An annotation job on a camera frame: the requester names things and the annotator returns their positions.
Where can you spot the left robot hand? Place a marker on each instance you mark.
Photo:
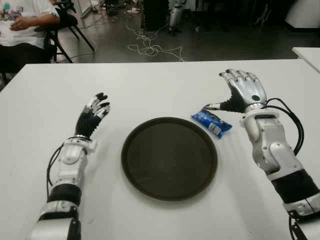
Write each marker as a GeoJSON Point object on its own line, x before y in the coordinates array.
{"type": "Point", "coordinates": [86, 122]}

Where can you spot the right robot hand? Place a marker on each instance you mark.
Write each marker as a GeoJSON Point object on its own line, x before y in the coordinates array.
{"type": "Point", "coordinates": [247, 87]}

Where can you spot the blue Oreo packet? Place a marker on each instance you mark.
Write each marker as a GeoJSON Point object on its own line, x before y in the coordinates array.
{"type": "Point", "coordinates": [210, 121]}

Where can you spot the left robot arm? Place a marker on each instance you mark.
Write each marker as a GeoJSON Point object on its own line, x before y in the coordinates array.
{"type": "Point", "coordinates": [67, 170]}

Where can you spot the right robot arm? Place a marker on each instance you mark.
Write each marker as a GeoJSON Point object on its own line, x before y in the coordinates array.
{"type": "Point", "coordinates": [272, 150]}

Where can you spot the white side table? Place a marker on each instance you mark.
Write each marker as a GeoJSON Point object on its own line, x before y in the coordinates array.
{"type": "Point", "coordinates": [310, 56]}

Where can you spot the round dark brown tray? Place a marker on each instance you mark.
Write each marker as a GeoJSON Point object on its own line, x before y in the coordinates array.
{"type": "Point", "coordinates": [170, 160]}

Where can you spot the white column black base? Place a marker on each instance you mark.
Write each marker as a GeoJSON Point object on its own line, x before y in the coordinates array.
{"type": "Point", "coordinates": [305, 12]}

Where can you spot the black folding chair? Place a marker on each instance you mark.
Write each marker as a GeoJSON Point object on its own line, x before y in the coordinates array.
{"type": "Point", "coordinates": [66, 18]}

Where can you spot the seated person white t-shirt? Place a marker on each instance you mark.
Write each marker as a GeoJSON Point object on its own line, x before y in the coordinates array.
{"type": "Point", "coordinates": [20, 35]}

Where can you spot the white framed panel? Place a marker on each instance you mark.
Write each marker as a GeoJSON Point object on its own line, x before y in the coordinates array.
{"type": "Point", "coordinates": [83, 7]}

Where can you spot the black cabinet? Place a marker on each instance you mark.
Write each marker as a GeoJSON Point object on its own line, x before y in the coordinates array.
{"type": "Point", "coordinates": [155, 15]}

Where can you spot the white power strip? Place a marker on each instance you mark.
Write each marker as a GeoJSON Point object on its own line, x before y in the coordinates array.
{"type": "Point", "coordinates": [133, 10]}

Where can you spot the silver folding frame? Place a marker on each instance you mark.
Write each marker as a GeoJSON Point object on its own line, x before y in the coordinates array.
{"type": "Point", "coordinates": [263, 15]}

